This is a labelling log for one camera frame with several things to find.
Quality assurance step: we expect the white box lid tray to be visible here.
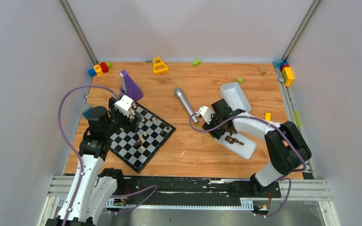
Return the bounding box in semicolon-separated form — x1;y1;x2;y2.
215;127;262;160

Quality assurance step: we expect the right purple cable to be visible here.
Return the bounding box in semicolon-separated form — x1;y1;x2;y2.
189;113;306;218

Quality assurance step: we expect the grey blue brick left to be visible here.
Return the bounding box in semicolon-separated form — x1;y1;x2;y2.
79;103;93;119

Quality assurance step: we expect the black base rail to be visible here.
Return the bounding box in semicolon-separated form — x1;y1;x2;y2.
114;176;281;206

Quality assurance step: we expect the black white chessboard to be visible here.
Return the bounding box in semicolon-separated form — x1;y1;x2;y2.
110;103;176;173

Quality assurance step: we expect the yellow brick stack right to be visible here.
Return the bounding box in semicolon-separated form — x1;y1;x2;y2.
281;66;294;87

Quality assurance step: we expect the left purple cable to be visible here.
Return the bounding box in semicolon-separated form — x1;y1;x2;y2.
58;85;121;226

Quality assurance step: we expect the brown wooden block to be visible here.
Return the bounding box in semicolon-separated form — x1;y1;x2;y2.
257;67;267;75

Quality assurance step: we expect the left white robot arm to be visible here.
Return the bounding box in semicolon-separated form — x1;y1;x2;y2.
46;95;140;226

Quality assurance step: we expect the white box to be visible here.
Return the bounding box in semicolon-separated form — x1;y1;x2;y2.
220;82;251;112

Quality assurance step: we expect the blue block left corner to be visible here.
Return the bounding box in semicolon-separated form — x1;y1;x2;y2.
88;68;97;77

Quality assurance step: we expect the yellow cylinder block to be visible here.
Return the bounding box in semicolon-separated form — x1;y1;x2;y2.
94;65;103;75

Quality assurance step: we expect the small yellow block right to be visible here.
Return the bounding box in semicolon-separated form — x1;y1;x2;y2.
264;113;272;121

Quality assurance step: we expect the silver microphone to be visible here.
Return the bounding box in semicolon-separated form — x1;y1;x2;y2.
174;88;198;123

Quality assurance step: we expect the dark chess pieces pile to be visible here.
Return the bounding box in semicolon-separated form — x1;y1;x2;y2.
224;127;244;145

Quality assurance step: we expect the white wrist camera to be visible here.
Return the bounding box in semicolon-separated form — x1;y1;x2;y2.
197;106;213;124
115;95;134;117

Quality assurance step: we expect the green block top centre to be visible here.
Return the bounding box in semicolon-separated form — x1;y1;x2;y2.
191;59;201;67

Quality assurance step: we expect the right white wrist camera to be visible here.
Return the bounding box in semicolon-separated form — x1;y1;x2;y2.
197;106;213;124

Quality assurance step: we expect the red cylinder block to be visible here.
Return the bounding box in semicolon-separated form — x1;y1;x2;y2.
99;62;109;73

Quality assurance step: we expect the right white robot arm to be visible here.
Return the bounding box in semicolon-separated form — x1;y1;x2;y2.
197;99;312;197

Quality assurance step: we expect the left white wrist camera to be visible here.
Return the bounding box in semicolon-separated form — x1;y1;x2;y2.
115;95;134;117

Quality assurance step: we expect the purple cable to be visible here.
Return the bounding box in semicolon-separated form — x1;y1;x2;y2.
189;113;306;218
58;85;121;226

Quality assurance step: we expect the yellow triangle toy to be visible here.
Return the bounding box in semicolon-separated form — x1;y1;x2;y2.
153;57;169;75

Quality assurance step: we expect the purple metronome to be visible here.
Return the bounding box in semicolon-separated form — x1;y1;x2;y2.
120;70;144;101

